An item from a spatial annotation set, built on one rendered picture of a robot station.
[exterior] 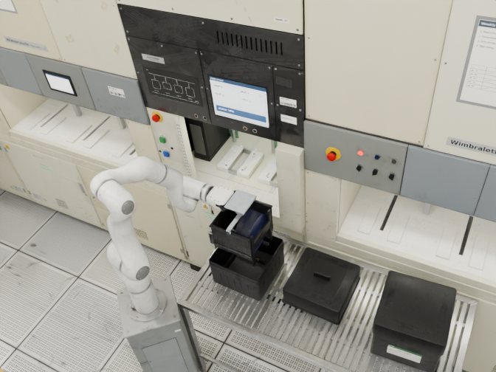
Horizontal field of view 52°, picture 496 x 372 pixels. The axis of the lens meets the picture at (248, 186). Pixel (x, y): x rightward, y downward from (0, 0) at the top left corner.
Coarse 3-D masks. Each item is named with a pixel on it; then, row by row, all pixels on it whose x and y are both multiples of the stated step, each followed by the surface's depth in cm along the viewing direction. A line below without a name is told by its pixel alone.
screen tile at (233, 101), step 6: (216, 84) 226; (222, 84) 225; (216, 90) 229; (222, 90) 227; (228, 90) 226; (216, 96) 231; (234, 96) 226; (216, 102) 234; (222, 102) 232; (228, 102) 230; (234, 102) 229
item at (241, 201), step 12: (240, 192) 229; (228, 204) 224; (240, 204) 223; (252, 204) 239; (264, 204) 235; (216, 216) 232; (228, 216) 243; (240, 216) 228; (216, 228) 227; (228, 228) 224; (264, 228) 234; (216, 240) 236; (228, 240) 231; (240, 240) 226; (252, 240) 225; (240, 252) 233; (252, 252) 230; (252, 264) 236
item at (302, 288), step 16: (304, 256) 252; (320, 256) 251; (304, 272) 245; (320, 272) 241; (336, 272) 244; (352, 272) 243; (288, 288) 240; (304, 288) 239; (320, 288) 238; (336, 288) 238; (352, 288) 241; (288, 304) 245; (304, 304) 238; (320, 304) 232; (336, 304) 232; (336, 320) 234
